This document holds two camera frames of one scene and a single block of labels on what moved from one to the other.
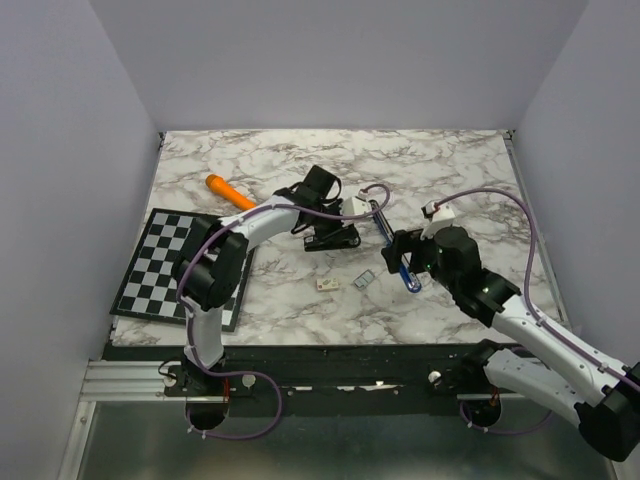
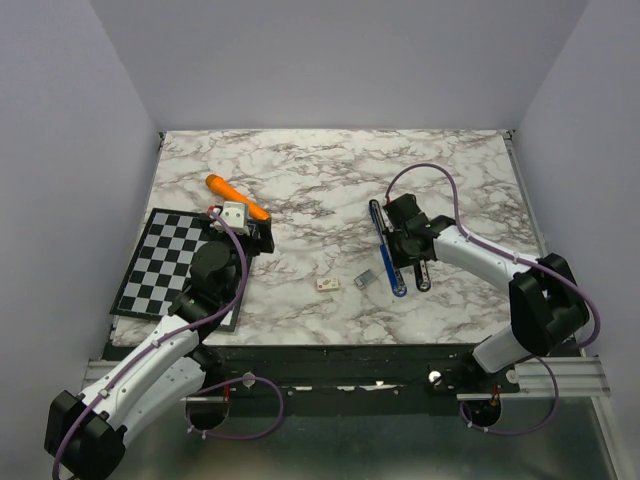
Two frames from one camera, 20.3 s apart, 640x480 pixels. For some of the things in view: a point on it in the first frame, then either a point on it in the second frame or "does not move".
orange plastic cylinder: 228,191 does not move
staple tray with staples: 364,279 does not move
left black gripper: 336,206 -> 262,244
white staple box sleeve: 327,284 does not move
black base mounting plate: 359,380 does not move
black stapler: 344,238 -> 422,275
